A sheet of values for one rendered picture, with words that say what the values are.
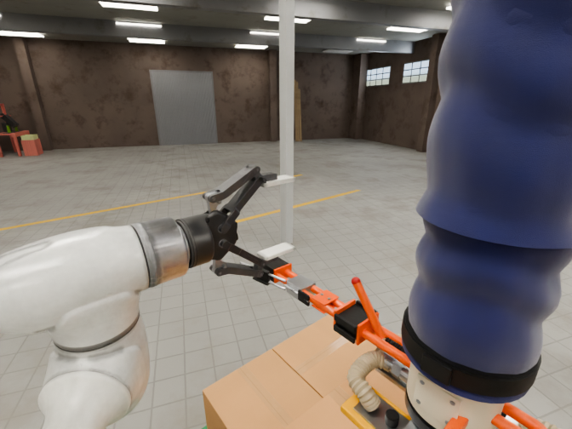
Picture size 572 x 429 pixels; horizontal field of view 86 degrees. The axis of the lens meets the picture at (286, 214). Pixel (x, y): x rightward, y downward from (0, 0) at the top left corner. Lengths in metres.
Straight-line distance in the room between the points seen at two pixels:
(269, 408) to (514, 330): 1.16
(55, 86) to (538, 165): 15.41
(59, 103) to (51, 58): 1.59
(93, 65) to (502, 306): 15.10
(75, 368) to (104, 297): 0.10
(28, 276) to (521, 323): 0.64
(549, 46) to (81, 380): 0.65
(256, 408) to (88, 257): 1.25
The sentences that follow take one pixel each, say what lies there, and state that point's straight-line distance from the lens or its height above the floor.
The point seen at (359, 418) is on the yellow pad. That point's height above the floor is 1.13.
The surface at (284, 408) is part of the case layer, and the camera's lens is 1.56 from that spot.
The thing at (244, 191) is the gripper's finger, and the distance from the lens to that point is 0.50.
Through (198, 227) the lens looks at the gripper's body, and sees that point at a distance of 0.45.
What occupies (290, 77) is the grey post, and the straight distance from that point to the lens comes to 3.73.
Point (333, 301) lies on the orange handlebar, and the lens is 0.93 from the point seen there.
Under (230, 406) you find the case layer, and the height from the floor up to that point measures 0.54.
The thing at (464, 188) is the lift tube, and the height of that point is 1.66.
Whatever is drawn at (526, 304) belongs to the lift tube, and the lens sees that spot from 0.58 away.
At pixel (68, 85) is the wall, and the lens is 15.41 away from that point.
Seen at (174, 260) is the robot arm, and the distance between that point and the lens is 0.43.
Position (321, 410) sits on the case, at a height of 0.94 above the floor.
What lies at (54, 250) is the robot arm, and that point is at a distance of 0.42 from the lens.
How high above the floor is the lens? 1.78
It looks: 20 degrees down
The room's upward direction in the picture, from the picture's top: straight up
